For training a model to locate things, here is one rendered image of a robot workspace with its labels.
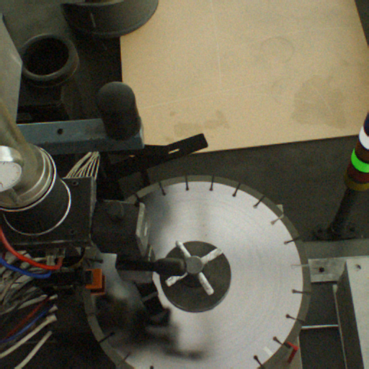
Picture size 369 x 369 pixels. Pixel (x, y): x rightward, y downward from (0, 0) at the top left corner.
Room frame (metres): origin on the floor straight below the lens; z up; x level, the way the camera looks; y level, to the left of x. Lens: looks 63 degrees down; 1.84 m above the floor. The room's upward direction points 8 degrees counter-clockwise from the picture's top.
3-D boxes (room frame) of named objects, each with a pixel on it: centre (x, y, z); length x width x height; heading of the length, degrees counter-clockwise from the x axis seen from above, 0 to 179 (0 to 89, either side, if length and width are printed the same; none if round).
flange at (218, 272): (0.29, 0.00, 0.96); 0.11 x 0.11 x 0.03
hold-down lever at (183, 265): (0.24, 0.05, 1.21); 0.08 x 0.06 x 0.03; 85
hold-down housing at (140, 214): (0.27, 0.08, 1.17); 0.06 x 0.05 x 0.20; 76
